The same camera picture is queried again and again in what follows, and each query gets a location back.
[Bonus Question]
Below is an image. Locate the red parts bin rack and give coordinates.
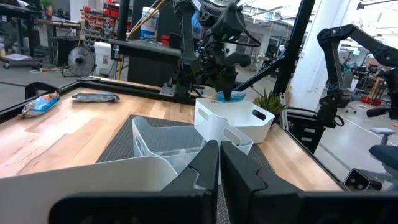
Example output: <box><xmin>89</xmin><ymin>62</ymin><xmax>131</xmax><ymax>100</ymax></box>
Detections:
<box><xmin>79</xmin><ymin>4</ymin><xmax>131</xmax><ymax>47</ymax></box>

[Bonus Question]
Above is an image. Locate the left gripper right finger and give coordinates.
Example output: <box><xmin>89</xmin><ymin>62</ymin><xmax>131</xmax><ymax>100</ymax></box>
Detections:
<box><xmin>220</xmin><ymin>141</ymin><xmax>398</xmax><ymax>224</ymax></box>

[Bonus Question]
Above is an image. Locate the clear plastic bin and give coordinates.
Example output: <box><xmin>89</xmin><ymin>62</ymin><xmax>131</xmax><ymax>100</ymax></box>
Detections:
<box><xmin>132</xmin><ymin>116</ymin><xmax>254</xmax><ymax>175</ymax></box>

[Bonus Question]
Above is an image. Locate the grey woven mat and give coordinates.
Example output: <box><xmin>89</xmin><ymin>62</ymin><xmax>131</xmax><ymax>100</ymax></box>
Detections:
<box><xmin>95</xmin><ymin>114</ymin><xmax>301</xmax><ymax>224</ymax></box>

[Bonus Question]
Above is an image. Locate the blue office chair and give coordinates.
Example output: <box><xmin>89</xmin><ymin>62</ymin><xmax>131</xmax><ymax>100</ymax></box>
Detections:
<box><xmin>368</xmin><ymin>126</ymin><xmax>398</xmax><ymax>187</ymax></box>

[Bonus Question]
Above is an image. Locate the frosted white plastic bin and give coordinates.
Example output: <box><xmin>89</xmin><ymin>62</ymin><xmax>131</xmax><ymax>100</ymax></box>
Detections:
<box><xmin>0</xmin><ymin>155</ymin><xmax>178</xmax><ymax>224</ymax></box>

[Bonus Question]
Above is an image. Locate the grey floor fan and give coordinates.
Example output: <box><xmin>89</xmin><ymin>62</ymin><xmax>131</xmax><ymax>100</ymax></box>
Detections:
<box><xmin>67</xmin><ymin>45</ymin><xmax>97</xmax><ymax>78</ymax></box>

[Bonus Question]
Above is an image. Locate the bright blue granola bar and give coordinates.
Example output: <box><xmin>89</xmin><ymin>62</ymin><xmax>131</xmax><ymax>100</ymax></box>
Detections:
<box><xmin>214</xmin><ymin>90</ymin><xmax>246</xmax><ymax>103</ymax></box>

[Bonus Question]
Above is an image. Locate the background workbench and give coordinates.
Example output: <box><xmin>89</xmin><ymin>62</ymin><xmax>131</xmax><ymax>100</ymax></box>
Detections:
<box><xmin>0</xmin><ymin>2</ymin><xmax>81</xmax><ymax>69</ymax></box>

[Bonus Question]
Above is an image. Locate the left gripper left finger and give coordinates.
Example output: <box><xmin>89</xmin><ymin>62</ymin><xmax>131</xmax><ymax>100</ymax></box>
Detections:
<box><xmin>49</xmin><ymin>139</ymin><xmax>220</xmax><ymax>224</ymax></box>

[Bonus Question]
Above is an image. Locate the black table-level camera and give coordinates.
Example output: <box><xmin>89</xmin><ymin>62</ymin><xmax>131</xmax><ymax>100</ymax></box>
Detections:
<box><xmin>343</xmin><ymin>167</ymin><xmax>384</xmax><ymax>192</ymax></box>

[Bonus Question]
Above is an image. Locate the blue orange granola bar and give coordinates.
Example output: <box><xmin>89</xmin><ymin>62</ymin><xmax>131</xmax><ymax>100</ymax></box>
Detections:
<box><xmin>18</xmin><ymin>91</ymin><xmax>61</xmax><ymax>119</ymax></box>

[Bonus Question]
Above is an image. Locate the white container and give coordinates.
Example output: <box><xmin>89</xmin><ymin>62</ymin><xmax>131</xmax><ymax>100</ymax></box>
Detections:
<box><xmin>93</xmin><ymin>42</ymin><xmax>114</xmax><ymax>77</ymax></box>

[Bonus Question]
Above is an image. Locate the dark grey desk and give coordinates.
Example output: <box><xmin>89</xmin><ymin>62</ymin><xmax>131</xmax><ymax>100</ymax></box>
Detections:
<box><xmin>108</xmin><ymin>37</ymin><xmax>187</xmax><ymax>88</ymax></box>

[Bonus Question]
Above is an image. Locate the black drawer cabinet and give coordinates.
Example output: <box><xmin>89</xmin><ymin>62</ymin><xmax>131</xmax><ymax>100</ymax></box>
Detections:
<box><xmin>285</xmin><ymin>107</ymin><xmax>327</xmax><ymax>155</ymax></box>

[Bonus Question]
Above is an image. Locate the yellow cable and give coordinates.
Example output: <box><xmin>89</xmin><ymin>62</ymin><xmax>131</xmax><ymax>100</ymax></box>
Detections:
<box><xmin>117</xmin><ymin>0</ymin><xmax>169</xmax><ymax>81</ymax></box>

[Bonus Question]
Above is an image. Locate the small potted green plant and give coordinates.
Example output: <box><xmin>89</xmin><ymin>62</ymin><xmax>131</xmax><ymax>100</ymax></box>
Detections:
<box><xmin>253</xmin><ymin>89</ymin><xmax>289</xmax><ymax>116</ymax></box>

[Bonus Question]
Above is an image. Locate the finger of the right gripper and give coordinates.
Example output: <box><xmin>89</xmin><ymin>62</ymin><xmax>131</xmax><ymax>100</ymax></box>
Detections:
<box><xmin>216</xmin><ymin>72</ymin><xmax>229</xmax><ymax>101</ymax></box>
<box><xmin>226</xmin><ymin>68</ymin><xmax>238</xmax><ymax>101</ymax></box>

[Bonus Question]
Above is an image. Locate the white blue box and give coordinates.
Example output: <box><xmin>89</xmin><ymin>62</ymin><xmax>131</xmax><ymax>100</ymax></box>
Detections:
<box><xmin>139</xmin><ymin>6</ymin><xmax>161</xmax><ymax>40</ymax></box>

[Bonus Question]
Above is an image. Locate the brown green granola bar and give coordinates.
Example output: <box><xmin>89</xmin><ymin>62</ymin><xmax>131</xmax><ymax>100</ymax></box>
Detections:
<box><xmin>71</xmin><ymin>91</ymin><xmax>121</xmax><ymax>103</ymax></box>

